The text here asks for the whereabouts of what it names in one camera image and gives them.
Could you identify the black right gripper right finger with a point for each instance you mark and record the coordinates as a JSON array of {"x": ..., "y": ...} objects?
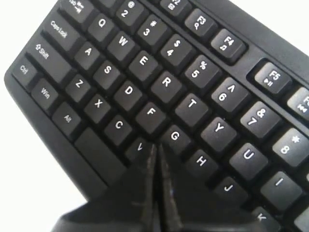
[{"x": 189, "y": 206}]

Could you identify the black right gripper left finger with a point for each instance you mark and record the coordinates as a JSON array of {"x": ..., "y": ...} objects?
[{"x": 129, "y": 205}]

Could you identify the black acer keyboard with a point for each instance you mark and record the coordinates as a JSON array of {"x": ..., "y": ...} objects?
[{"x": 101, "y": 80}]

